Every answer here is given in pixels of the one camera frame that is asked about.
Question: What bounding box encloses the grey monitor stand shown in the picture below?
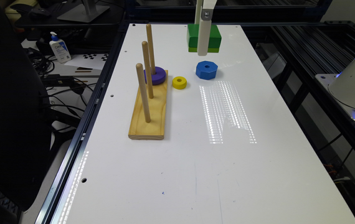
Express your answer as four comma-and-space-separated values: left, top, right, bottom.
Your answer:
57, 0, 110, 23

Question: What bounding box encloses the middle wooden peg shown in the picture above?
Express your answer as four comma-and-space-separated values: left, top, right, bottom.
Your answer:
142, 41, 154, 99

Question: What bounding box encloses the wooden peg base board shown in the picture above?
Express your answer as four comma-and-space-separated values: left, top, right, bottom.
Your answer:
128, 80, 168, 140

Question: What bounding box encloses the black computer mouse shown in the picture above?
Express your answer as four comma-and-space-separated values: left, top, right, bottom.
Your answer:
28, 8, 51, 19

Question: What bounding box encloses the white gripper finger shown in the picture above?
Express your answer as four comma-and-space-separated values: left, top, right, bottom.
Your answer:
194, 0, 203, 24
197, 0, 217, 56

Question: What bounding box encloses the green square block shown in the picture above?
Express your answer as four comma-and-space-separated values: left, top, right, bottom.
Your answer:
187, 24, 222, 53

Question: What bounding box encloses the purple round block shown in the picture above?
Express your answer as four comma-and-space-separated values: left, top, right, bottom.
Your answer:
151, 67, 166, 85

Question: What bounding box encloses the blue octagonal block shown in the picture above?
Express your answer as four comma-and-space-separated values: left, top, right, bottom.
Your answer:
196, 61, 218, 80

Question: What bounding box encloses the checkerboard calibration sheet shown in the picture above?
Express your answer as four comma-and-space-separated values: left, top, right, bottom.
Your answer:
65, 54, 108, 70

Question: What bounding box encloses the black office chair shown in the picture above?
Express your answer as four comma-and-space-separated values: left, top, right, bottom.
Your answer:
0, 0, 82, 212

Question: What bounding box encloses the white lotion pump bottle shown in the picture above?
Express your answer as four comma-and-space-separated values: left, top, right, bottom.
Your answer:
49, 32, 72, 63

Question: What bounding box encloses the far wooden peg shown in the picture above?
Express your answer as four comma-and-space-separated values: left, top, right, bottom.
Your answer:
146, 24, 156, 75

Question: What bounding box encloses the yellow ring block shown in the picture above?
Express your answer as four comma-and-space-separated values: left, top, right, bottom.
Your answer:
172, 77, 187, 90

